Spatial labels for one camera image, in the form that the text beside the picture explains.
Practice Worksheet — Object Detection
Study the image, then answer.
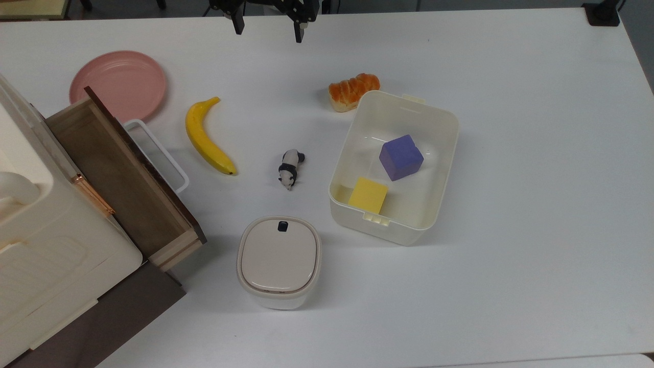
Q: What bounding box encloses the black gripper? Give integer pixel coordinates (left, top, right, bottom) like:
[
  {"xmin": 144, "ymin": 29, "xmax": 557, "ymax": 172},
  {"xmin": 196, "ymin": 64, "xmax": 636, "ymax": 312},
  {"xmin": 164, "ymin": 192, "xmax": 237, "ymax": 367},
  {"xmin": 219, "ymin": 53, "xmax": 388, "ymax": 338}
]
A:
[{"xmin": 209, "ymin": 0, "xmax": 320, "ymax": 43}]

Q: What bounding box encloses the cream plastic box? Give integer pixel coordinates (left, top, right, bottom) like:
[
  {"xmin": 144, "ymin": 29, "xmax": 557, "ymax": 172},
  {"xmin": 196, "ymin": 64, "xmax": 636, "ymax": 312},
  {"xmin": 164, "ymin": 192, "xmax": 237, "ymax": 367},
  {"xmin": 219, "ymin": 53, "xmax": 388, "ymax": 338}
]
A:
[{"xmin": 328, "ymin": 90, "xmax": 459, "ymax": 247}]

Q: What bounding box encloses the toy bread loaf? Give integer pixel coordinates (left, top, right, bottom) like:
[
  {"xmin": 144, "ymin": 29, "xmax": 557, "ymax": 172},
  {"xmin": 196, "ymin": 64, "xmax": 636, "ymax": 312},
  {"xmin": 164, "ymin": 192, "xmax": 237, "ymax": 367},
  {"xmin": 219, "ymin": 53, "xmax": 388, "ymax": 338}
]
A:
[{"xmin": 328, "ymin": 73, "xmax": 381, "ymax": 113}]

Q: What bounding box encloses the yellow toy banana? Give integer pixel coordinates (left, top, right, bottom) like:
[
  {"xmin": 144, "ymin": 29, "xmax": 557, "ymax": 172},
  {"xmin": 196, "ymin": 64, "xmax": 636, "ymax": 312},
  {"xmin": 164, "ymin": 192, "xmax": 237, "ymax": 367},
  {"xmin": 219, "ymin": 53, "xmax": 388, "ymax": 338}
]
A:
[{"xmin": 185, "ymin": 97, "xmax": 238, "ymax": 176}]

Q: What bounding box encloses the toy panda figure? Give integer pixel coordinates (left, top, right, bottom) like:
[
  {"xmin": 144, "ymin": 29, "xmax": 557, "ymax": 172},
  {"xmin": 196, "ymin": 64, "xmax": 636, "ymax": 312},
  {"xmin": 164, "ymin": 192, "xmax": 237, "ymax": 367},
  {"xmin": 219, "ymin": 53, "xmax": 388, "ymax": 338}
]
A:
[{"xmin": 277, "ymin": 149, "xmax": 306, "ymax": 192}]

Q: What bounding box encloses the pink plate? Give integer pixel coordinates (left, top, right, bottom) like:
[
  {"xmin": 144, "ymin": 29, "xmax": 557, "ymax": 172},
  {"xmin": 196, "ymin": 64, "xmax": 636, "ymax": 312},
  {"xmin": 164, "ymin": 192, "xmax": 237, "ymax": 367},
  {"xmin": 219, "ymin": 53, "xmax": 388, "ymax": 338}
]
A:
[{"xmin": 69, "ymin": 50, "xmax": 168, "ymax": 123}]

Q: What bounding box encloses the purple cube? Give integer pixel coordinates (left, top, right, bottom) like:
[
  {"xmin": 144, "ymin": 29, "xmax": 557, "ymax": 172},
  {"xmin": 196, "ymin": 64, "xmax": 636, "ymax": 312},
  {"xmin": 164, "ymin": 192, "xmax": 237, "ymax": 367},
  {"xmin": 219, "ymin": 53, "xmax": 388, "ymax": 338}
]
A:
[{"xmin": 379, "ymin": 134, "xmax": 425, "ymax": 181}]

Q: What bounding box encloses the yellow cube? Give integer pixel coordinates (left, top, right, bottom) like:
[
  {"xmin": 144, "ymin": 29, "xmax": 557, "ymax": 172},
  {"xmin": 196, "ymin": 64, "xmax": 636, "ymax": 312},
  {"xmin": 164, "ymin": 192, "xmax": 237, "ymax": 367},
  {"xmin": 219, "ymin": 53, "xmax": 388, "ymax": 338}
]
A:
[{"xmin": 348, "ymin": 177, "xmax": 389, "ymax": 214}]

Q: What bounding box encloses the brown wooden drawer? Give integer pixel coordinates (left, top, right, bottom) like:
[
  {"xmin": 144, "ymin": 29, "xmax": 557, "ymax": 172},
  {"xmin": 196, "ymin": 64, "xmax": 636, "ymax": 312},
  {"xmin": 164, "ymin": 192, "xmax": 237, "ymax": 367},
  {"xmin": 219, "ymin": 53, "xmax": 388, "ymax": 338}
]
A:
[{"xmin": 45, "ymin": 86, "xmax": 207, "ymax": 272}]

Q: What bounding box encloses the white lidded container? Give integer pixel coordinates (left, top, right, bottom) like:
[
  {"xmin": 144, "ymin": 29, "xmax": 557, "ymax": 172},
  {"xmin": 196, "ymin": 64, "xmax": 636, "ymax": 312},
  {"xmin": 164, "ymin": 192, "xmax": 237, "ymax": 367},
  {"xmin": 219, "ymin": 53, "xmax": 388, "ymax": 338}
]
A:
[{"xmin": 236, "ymin": 216, "xmax": 322, "ymax": 310}]

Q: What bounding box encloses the yellow wooden table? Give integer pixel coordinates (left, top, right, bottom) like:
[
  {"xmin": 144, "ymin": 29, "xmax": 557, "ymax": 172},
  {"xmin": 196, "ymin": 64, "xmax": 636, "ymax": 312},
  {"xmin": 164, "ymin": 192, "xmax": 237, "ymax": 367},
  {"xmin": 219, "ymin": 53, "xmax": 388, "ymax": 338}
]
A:
[{"xmin": 0, "ymin": 0, "xmax": 70, "ymax": 20}]

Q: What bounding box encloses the cream toy cabinet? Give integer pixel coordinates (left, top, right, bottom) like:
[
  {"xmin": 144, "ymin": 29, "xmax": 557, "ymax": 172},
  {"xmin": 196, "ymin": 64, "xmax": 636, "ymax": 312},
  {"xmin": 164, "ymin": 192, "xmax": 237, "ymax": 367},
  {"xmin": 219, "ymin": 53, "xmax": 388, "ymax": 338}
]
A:
[{"xmin": 0, "ymin": 74, "xmax": 144, "ymax": 366}]

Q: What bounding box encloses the dark brown cabinet base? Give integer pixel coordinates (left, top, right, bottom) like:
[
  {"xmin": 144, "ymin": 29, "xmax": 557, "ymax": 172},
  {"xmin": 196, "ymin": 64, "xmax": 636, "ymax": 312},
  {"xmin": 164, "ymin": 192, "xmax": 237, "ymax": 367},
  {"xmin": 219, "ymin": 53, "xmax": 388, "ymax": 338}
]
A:
[{"xmin": 5, "ymin": 261, "xmax": 187, "ymax": 368}]

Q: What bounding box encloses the white drawer handle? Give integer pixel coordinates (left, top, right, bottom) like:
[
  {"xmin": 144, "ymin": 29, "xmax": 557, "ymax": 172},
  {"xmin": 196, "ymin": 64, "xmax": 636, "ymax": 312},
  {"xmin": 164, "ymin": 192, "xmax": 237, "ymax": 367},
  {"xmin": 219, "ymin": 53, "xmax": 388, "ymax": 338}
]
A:
[{"xmin": 123, "ymin": 119, "xmax": 190, "ymax": 194}]

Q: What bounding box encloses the copper cabinet handle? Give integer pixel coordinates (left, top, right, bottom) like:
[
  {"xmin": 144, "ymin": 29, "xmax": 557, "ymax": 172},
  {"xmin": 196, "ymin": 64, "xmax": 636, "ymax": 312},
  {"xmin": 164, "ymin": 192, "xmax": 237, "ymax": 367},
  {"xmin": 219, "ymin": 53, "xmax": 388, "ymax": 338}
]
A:
[{"xmin": 71, "ymin": 174, "xmax": 115, "ymax": 216}]

